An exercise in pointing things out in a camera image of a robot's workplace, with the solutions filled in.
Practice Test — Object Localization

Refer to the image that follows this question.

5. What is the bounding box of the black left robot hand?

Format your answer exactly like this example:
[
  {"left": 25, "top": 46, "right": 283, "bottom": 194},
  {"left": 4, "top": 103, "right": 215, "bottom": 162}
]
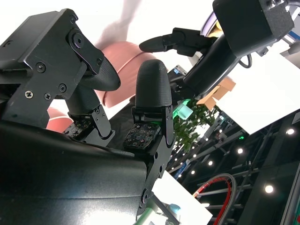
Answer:
[{"left": 139, "top": 27, "right": 240, "bottom": 99}]

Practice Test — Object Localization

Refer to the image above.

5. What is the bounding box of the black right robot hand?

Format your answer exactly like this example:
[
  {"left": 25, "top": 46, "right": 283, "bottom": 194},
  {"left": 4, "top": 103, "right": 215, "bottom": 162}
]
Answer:
[{"left": 0, "top": 8, "right": 176, "bottom": 225}]

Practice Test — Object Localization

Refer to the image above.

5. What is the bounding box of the pink plastic bowl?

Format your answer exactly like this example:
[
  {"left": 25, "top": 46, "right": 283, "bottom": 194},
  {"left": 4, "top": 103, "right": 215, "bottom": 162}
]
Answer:
[
  {"left": 97, "top": 52, "right": 167, "bottom": 109},
  {"left": 46, "top": 107, "right": 74, "bottom": 132},
  {"left": 102, "top": 41, "right": 140, "bottom": 71}
]

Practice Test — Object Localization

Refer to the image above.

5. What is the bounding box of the brown cardboard box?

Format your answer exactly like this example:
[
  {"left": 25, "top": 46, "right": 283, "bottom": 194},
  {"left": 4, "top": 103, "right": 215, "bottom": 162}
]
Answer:
[{"left": 196, "top": 78, "right": 236, "bottom": 111}]

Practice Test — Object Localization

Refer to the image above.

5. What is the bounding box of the glowing green block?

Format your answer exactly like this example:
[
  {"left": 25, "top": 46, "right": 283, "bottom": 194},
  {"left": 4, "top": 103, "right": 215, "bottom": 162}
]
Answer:
[{"left": 172, "top": 98, "right": 194, "bottom": 121}]

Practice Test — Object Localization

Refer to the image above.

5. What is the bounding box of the green leafy plant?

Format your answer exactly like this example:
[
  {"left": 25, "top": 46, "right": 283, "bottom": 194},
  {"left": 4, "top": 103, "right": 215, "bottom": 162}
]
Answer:
[{"left": 173, "top": 99, "right": 220, "bottom": 150}]

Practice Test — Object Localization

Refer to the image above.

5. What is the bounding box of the green pole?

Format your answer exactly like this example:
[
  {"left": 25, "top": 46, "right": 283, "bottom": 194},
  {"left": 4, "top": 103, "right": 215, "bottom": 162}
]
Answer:
[{"left": 133, "top": 206, "right": 157, "bottom": 225}]

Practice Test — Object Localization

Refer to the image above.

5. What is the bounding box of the black left camera cable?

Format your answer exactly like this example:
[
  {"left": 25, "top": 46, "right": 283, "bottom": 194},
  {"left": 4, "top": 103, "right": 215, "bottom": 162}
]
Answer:
[{"left": 239, "top": 53, "right": 253, "bottom": 69}]

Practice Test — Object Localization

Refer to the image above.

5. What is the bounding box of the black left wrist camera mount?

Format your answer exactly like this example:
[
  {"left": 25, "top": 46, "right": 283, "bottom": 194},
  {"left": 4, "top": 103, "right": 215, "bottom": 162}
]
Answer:
[{"left": 212, "top": 0, "right": 295, "bottom": 58}]

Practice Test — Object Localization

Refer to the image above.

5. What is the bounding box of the red curved hose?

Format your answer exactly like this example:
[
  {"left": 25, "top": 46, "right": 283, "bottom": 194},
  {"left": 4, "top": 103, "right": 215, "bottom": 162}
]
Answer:
[{"left": 192, "top": 172, "right": 236, "bottom": 225}]

